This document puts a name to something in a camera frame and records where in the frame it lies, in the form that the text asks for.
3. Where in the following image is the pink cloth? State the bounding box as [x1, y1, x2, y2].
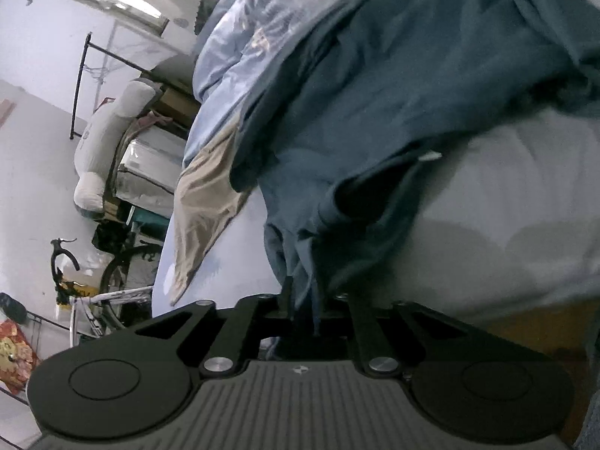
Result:
[136, 111, 174, 132]

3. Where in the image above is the beige shirt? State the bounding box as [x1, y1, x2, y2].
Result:
[169, 115, 256, 308]

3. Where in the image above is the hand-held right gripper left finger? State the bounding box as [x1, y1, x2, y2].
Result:
[133, 276, 295, 378]

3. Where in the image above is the dark blue shirt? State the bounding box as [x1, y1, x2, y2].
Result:
[229, 0, 600, 338]

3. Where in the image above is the light blue printed duvet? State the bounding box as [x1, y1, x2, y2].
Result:
[183, 0, 366, 170]

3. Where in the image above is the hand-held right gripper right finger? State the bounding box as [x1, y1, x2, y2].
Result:
[323, 291, 472, 380]

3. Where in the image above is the white bicycle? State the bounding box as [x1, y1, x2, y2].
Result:
[49, 237, 162, 352]

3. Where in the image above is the window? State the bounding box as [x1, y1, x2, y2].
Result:
[37, 0, 170, 33]

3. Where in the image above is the red patterned bag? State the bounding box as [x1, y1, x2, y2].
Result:
[0, 319, 41, 395]

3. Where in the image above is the black clothes rack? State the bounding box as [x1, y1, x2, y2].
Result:
[69, 32, 155, 141]

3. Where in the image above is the long white plush pillow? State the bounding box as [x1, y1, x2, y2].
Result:
[74, 79, 158, 212]

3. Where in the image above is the cardboard box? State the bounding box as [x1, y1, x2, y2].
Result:
[154, 87, 200, 127]

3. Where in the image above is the teal plastic container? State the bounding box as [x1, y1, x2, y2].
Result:
[129, 206, 170, 240]

